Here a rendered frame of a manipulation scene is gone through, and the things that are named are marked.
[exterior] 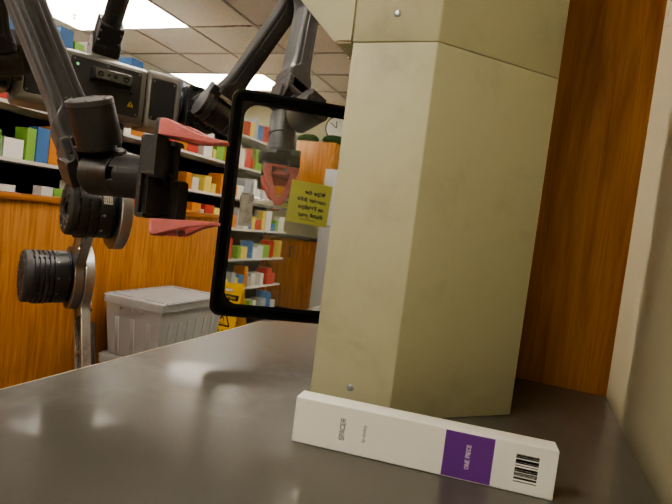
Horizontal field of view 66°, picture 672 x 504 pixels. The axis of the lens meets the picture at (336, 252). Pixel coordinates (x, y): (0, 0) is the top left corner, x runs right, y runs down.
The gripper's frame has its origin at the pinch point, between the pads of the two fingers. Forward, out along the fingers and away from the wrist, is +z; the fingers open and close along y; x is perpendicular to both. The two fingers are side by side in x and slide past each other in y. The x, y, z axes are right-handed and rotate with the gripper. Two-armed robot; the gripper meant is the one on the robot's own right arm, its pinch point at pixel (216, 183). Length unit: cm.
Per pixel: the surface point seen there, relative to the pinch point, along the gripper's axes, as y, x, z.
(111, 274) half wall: -41, 174, -186
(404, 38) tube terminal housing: 20.6, 9.5, 18.5
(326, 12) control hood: 24.2, 9.3, 7.6
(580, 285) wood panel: -8, 47, 44
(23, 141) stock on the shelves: 28, 151, -235
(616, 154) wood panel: 15, 47, 47
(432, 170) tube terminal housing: 4.8, 10.9, 23.6
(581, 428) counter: -27, 26, 45
